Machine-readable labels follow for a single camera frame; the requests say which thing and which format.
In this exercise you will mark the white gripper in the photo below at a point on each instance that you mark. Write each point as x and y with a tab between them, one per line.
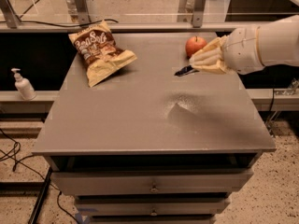
242	49

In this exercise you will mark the blue rxbar wrapper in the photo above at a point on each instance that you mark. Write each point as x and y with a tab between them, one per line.
185	71

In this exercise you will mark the red apple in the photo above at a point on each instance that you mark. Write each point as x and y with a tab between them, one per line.
194	44

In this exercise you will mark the grey drawer cabinet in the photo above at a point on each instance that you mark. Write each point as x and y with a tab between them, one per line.
145	119

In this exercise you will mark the brown yellow chip bag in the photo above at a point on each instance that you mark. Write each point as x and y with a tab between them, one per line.
98	48

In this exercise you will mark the drawer with knob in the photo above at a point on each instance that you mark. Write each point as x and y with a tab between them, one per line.
152	207
168	182

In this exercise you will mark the top drawer with knob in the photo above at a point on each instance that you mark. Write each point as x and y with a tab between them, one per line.
168	182

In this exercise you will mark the white pump bottle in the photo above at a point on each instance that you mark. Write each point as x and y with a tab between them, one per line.
23	85

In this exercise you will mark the right metal bracket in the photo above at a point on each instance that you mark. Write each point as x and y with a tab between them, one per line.
196	7

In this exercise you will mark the metal bracket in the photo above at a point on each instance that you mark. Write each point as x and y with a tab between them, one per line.
78	11
196	7
10	15

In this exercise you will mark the far left metal bracket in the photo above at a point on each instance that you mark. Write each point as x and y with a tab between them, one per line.
10	15

